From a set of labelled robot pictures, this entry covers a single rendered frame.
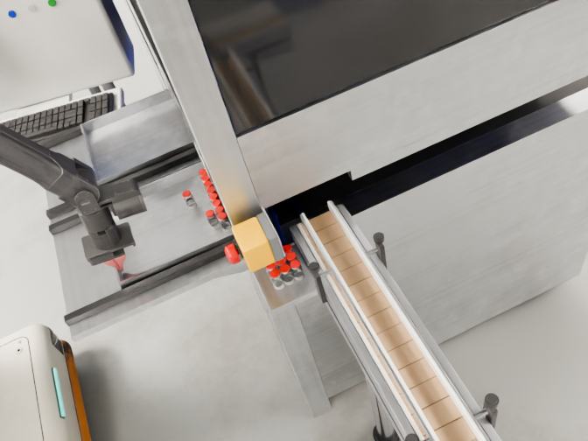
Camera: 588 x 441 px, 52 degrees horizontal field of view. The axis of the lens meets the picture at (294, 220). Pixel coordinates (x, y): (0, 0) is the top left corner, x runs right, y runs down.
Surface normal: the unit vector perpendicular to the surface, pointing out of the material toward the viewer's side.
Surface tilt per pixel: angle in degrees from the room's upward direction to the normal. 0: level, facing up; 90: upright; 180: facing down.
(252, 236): 0
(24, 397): 0
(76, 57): 90
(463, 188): 90
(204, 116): 90
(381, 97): 90
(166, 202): 0
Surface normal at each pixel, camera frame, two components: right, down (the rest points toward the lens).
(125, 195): 0.37, 0.65
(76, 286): -0.18, -0.63
